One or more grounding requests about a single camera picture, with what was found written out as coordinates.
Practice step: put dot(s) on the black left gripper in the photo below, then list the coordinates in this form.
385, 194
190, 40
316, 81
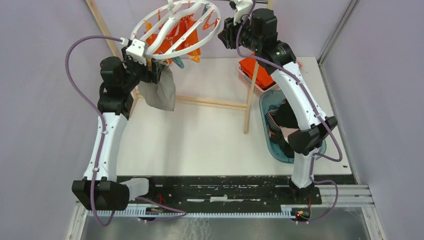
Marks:
150, 76

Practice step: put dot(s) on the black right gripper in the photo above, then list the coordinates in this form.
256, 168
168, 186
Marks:
228, 35

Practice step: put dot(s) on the beige grey underwear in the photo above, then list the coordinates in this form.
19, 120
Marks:
161, 95

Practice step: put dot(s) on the white round clip hanger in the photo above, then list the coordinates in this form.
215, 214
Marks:
164, 18

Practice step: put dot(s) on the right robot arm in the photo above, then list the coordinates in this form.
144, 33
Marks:
256, 30

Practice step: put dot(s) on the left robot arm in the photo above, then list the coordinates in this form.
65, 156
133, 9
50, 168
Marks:
99, 189

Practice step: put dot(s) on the orange underwear on hanger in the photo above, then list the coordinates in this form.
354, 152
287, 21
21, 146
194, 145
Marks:
174, 35

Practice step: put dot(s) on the orange clothespin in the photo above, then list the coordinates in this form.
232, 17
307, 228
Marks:
207, 24

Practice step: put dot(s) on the teal clothespin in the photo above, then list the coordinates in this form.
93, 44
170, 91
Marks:
178, 61

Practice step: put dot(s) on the orange cloth in basket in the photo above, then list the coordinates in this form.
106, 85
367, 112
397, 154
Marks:
263, 79

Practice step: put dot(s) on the pink laundry basket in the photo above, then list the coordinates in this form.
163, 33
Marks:
255, 79

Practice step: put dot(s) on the teal plastic basin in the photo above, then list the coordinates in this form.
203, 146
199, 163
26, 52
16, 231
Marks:
274, 97

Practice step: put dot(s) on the dark clothes in basin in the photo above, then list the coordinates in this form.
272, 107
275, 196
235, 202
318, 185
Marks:
281, 122

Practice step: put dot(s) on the wooden rack frame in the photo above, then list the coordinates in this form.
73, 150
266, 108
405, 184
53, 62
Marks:
195, 82

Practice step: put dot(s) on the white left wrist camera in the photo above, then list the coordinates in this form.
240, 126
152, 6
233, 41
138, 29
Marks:
134, 50

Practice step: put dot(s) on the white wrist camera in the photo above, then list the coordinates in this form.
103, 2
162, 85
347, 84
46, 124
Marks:
241, 8
134, 50

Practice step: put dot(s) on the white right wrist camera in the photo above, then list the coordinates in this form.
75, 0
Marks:
241, 8

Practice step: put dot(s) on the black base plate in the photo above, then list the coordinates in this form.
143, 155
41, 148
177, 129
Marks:
228, 194

